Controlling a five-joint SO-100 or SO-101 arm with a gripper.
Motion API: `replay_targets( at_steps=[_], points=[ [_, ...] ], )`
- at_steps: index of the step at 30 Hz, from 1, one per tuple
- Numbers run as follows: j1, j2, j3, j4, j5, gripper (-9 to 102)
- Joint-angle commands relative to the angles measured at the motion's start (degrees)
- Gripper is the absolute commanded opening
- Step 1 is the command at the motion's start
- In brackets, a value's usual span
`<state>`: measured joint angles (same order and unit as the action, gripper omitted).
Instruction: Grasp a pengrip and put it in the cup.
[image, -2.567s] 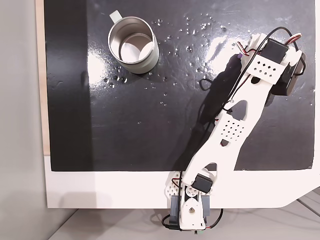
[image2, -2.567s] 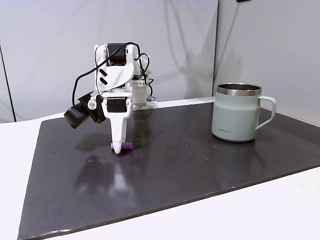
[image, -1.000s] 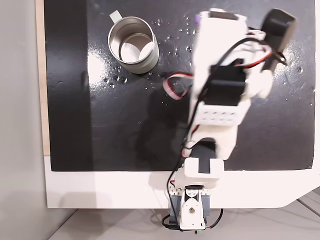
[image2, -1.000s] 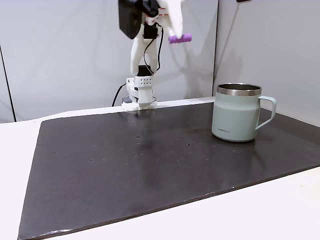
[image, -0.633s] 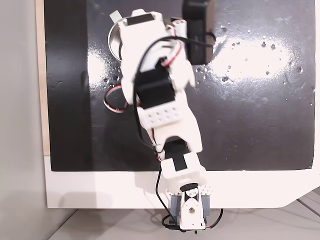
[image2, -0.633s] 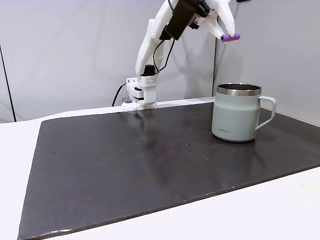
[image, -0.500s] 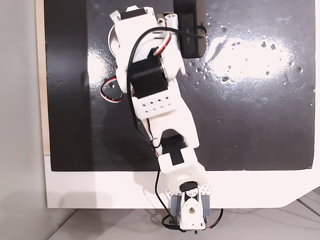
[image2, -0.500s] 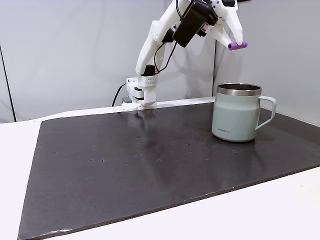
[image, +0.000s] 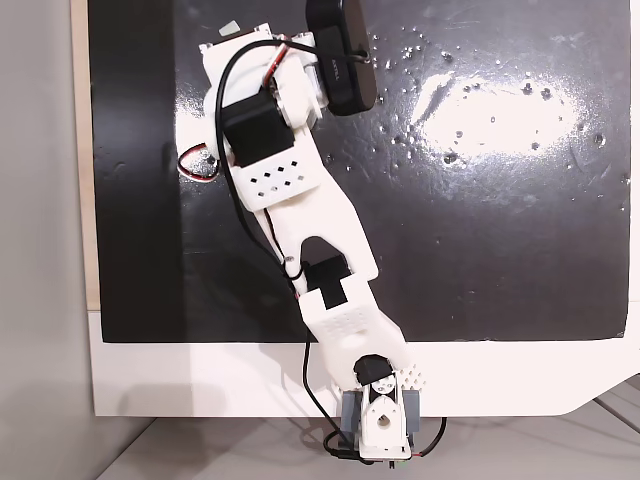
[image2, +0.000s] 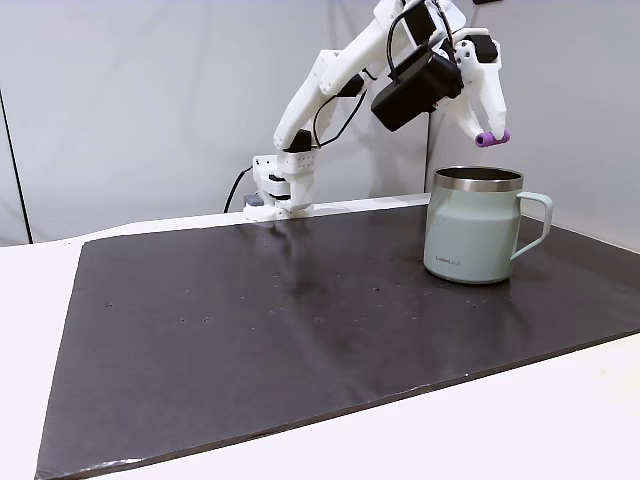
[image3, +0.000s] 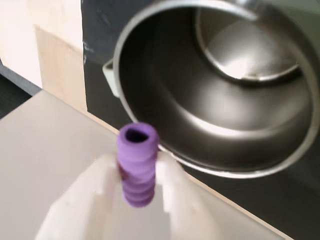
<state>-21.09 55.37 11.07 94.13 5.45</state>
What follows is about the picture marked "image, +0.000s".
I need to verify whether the wooden strip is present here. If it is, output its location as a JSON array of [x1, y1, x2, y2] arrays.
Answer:
[[69, 0, 104, 314]]

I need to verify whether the black table mat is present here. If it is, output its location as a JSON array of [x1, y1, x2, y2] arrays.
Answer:
[[87, 0, 633, 345]]

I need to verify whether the white board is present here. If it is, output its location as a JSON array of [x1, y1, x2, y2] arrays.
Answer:
[[87, 309, 640, 419]]

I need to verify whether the black oval camera box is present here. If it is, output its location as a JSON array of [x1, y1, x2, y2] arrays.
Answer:
[[304, 0, 379, 117]]

